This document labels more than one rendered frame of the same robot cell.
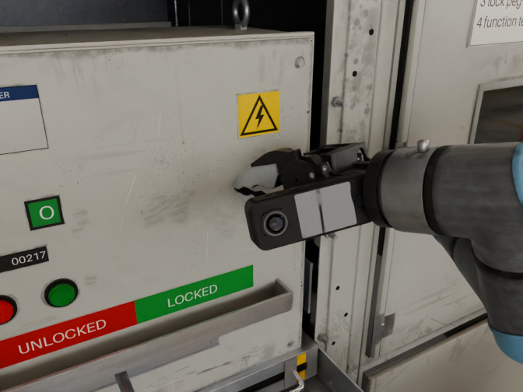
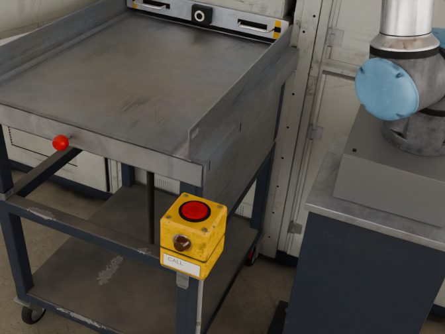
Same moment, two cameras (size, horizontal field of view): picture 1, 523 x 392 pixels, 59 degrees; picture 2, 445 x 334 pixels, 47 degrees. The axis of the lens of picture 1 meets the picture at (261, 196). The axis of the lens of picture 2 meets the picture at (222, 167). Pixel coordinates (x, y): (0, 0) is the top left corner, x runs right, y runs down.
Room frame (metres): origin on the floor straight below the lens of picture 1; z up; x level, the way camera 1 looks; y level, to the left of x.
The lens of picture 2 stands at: (-0.47, -1.09, 1.41)
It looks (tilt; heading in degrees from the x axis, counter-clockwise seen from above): 35 degrees down; 50
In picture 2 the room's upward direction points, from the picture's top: 5 degrees clockwise
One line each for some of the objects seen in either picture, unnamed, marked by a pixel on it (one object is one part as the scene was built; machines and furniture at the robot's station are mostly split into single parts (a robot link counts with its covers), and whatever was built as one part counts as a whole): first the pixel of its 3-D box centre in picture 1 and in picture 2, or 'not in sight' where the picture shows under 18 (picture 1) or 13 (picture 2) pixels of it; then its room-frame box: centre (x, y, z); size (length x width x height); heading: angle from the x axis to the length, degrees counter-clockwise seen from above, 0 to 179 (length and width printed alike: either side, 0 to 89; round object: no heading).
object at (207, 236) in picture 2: not in sight; (193, 235); (-0.11, -0.61, 0.85); 0.08 x 0.08 x 0.10; 30
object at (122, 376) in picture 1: (121, 373); not in sight; (0.42, 0.17, 1.02); 0.06 x 0.02 x 0.04; 30
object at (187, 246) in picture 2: not in sight; (180, 244); (-0.15, -0.63, 0.87); 0.03 x 0.01 x 0.03; 120
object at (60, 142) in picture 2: not in sight; (63, 140); (-0.15, -0.20, 0.82); 0.04 x 0.03 x 0.03; 30
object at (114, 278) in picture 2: not in sight; (150, 185); (0.16, -0.02, 0.46); 0.64 x 0.58 x 0.66; 30
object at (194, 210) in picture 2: not in sight; (195, 212); (-0.11, -0.61, 0.90); 0.04 x 0.04 x 0.02
